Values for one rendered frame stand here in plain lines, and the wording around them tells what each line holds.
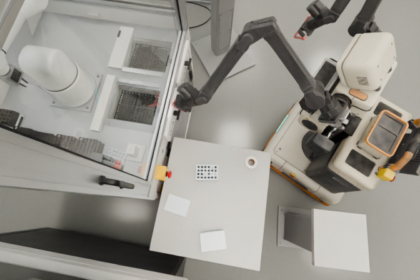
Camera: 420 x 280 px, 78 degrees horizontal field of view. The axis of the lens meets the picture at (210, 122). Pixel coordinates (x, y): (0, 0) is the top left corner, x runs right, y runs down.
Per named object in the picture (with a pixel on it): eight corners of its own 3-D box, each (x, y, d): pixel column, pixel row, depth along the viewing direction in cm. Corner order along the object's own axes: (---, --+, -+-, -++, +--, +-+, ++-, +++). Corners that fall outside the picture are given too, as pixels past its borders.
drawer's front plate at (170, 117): (180, 95, 156) (178, 87, 145) (170, 141, 147) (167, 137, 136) (177, 94, 156) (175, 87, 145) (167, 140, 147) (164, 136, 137)
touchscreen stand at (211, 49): (255, 65, 253) (281, -21, 157) (214, 84, 248) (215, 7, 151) (230, 27, 267) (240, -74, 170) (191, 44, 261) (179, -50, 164)
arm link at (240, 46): (257, 40, 93) (260, 27, 100) (244, 32, 92) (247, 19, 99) (204, 108, 124) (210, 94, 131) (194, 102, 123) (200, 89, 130)
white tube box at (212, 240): (223, 229, 138) (224, 230, 133) (225, 247, 135) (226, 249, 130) (200, 232, 138) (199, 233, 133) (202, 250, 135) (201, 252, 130)
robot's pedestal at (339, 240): (314, 210, 212) (367, 212, 140) (315, 250, 203) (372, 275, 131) (277, 205, 214) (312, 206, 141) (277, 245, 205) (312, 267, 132)
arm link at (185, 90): (207, 102, 122) (211, 91, 127) (191, 85, 116) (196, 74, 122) (189, 110, 129) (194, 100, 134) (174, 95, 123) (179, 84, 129)
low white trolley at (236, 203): (252, 169, 223) (271, 152, 150) (242, 247, 204) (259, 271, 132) (185, 158, 226) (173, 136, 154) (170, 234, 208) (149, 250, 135)
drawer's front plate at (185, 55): (190, 50, 165) (189, 39, 154) (181, 91, 156) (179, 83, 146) (187, 50, 165) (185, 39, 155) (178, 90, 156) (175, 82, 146)
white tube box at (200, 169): (217, 165, 148) (218, 164, 145) (217, 180, 146) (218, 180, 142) (196, 165, 148) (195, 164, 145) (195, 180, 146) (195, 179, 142)
